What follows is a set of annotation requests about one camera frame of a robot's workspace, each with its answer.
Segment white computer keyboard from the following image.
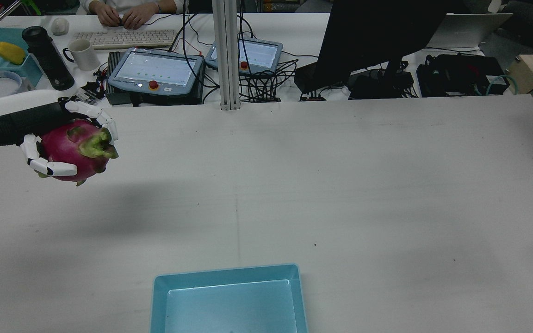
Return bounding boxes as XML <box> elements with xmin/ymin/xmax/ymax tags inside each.
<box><xmin>74</xmin><ymin>29</ymin><xmax>177</xmax><ymax>50</ymax></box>

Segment teach pendant with white sticker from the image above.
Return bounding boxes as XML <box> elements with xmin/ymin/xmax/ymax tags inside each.
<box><xmin>108</xmin><ymin>48</ymin><xmax>204</xmax><ymax>96</ymax></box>

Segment black cylindrical bottle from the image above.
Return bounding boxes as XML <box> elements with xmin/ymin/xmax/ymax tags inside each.
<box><xmin>22</xmin><ymin>26</ymin><xmax>75</xmax><ymax>91</ymax></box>

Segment white mug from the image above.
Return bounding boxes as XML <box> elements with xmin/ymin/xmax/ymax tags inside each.
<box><xmin>62</xmin><ymin>38</ymin><xmax>101</xmax><ymax>71</ymax></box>

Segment pink dragon fruit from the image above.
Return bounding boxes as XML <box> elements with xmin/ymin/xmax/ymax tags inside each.
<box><xmin>37</xmin><ymin>119</ymin><xmax>119</xmax><ymax>186</ymax></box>

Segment person left hand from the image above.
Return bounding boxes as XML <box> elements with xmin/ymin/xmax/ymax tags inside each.
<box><xmin>121</xmin><ymin>6</ymin><xmax>158</xmax><ymax>31</ymax></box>

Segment tangled black desk cables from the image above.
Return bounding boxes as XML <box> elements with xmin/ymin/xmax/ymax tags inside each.
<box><xmin>240</xmin><ymin>59</ymin><xmax>297</xmax><ymax>103</ymax></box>

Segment wooden block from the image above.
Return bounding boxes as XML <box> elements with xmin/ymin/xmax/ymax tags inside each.
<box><xmin>507</xmin><ymin>55</ymin><xmax>533</xmax><ymax>96</ymax></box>

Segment black computer monitor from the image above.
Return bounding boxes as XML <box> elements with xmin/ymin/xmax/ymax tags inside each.
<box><xmin>315</xmin><ymin>0</ymin><xmax>448</xmax><ymax>89</ymax></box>

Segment yellow toy fruit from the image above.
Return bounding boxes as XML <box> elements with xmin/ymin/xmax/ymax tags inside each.
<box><xmin>0</xmin><ymin>42</ymin><xmax>27</xmax><ymax>66</ymax></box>

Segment grey teach pendant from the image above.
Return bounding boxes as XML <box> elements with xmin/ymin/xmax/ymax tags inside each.
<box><xmin>205</xmin><ymin>38</ymin><xmax>283</xmax><ymax>77</ymax></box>

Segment black electronics box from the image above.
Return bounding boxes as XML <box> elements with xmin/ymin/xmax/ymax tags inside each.
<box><xmin>416</xmin><ymin>54</ymin><xmax>510</xmax><ymax>98</ymax></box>

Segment light blue plastic bin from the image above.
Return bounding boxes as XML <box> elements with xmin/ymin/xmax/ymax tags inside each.
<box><xmin>150</xmin><ymin>264</ymin><xmax>309</xmax><ymax>333</ymax></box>

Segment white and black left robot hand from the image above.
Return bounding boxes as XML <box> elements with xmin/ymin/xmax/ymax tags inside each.
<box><xmin>0</xmin><ymin>90</ymin><xmax>119</xmax><ymax>179</ymax></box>

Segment aluminium vertical post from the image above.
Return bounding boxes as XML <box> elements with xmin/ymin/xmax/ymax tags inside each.
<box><xmin>212</xmin><ymin>0</ymin><xmax>242</xmax><ymax>111</ymax></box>

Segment silver laptop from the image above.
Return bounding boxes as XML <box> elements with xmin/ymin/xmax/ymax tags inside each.
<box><xmin>426</xmin><ymin>13</ymin><xmax>513</xmax><ymax>49</ymax></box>

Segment person right hand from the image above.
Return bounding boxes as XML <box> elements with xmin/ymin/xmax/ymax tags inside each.
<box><xmin>94</xmin><ymin>4</ymin><xmax>122</xmax><ymax>27</ymax></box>

